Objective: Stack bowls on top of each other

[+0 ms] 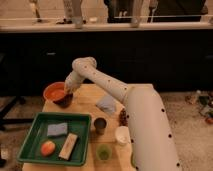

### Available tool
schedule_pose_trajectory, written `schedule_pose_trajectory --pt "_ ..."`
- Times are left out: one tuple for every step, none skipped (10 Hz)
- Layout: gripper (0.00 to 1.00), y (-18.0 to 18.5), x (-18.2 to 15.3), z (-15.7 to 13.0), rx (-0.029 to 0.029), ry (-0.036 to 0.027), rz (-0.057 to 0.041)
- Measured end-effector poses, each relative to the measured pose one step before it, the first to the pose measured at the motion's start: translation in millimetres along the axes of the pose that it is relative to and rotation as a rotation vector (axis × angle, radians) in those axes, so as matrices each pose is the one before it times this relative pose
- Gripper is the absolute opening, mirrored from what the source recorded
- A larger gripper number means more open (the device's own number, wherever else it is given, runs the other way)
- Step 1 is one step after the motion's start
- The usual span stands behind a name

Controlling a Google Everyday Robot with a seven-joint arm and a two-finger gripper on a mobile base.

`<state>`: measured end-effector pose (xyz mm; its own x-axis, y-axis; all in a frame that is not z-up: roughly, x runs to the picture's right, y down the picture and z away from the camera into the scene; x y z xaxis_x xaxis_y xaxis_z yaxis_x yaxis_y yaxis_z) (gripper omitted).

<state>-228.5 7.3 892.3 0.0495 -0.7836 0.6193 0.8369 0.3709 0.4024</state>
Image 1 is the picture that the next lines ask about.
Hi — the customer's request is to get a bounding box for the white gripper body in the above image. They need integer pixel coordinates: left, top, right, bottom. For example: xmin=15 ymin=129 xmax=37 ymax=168
xmin=64 ymin=71 xmax=84 ymax=94

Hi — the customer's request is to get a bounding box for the orange bowl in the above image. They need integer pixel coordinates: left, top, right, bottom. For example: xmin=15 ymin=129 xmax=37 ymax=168
xmin=43 ymin=82 xmax=66 ymax=101

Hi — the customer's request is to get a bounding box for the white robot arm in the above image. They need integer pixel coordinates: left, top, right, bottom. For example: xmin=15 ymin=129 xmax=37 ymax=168
xmin=65 ymin=57 xmax=182 ymax=171

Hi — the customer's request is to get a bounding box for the dark brown bowl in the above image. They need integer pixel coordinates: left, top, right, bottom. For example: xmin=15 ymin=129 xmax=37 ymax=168
xmin=54 ymin=94 xmax=73 ymax=108

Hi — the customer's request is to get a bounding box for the light blue cloth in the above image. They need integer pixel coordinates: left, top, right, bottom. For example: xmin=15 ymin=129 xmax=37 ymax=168
xmin=96 ymin=95 xmax=116 ymax=115

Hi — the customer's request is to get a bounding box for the green plastic tray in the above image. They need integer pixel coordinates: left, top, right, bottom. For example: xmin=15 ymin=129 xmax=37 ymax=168
xmin=17 ymin=112 xmax=91 ymax=167

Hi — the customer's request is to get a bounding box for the blue sponge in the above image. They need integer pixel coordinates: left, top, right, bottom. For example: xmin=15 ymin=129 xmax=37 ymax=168
xmin=47 ymin=123 xmax=68 ymax=137

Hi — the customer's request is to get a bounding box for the dark metal cup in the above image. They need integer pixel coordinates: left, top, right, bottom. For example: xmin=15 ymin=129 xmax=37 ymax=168
xmin=94 ymin=118 xmax=107 ymax=135

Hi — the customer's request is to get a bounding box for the beige wooden block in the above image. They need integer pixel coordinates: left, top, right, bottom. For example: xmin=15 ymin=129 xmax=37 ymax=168
xmin=59 ymin=133 xmax=78 ymax=160

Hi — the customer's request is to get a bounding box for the brown pine cone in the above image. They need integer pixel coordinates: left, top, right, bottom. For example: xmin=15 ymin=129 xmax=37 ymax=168
xmin=119 ymin=108 xmax=128 ymax=126

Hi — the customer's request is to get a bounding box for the orange peach fruit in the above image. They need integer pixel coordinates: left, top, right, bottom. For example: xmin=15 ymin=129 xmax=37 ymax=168
xmin=40 ymin=140 xmax=56 ymax=156

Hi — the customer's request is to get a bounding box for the white cup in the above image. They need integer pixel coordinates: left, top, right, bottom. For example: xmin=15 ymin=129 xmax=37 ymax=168
xmin=115 ymin=126 xmax=130 ymax=146

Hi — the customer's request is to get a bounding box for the green plastic cup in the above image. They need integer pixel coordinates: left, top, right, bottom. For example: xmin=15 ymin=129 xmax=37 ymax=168
xmin=96 ymin=144 xmax=112 ymax=161

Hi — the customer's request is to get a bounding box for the black cabinet counter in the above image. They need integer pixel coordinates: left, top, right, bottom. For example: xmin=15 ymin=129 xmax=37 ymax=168
xmin=0 ymin=22 xmax=213 ymax=96

